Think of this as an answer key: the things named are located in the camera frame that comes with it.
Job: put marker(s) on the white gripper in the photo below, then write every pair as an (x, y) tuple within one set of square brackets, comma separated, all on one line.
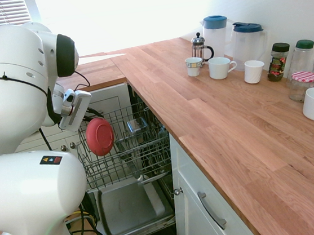
[(77, 112)]

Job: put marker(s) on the red plastic plate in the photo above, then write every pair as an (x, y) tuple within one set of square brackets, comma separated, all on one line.
[(99, 136)]

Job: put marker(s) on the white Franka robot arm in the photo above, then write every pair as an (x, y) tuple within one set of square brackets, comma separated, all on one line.
[(14, 82)]

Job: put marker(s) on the grey dishwasher spray tube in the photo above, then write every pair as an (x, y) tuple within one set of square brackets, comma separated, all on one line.
[(131, 165)]

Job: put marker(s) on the steel-lined dishwasher door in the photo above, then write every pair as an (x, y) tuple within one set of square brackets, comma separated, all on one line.
[(127, 208)]

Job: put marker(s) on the round metal cabinet knob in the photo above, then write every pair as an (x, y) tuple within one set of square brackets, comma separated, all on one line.
[(63, 147), (72, 145)]

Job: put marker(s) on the white corner cabinet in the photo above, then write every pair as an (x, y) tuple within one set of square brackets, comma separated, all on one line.
[(109, 97)]

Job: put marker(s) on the clear plastic container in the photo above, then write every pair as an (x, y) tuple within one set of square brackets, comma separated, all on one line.
[(136, 125)]

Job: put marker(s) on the round metal door knob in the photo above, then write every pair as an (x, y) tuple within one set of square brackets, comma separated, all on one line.
[(178, 191)]

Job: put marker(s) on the small patterned white cup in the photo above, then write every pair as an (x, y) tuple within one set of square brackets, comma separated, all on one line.
[(194, 68)]

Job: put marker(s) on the glass French press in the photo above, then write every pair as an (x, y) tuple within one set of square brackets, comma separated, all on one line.
[(198, 49)]

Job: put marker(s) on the white cabinet with drawer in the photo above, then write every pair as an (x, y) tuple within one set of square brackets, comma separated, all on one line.
[(192, 227)]

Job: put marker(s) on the white cabinet drawer front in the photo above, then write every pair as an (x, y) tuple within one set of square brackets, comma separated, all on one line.
[(202, 217)]

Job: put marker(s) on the clear jug blue lid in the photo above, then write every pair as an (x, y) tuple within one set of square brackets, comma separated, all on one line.
[(216, 37), (246, 46)]

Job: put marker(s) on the dark instant coffee jar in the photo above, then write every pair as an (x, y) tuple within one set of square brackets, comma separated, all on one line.
[(278, 64)]

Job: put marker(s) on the glass jar red gingham lid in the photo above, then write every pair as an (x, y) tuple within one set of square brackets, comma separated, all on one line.
[(301, 89)]

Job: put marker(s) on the clear jar green lid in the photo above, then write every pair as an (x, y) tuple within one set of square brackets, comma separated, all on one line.
[(304, 55)]

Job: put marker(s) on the small white wrist camera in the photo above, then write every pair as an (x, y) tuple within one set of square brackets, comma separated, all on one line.
[(69, 97)]

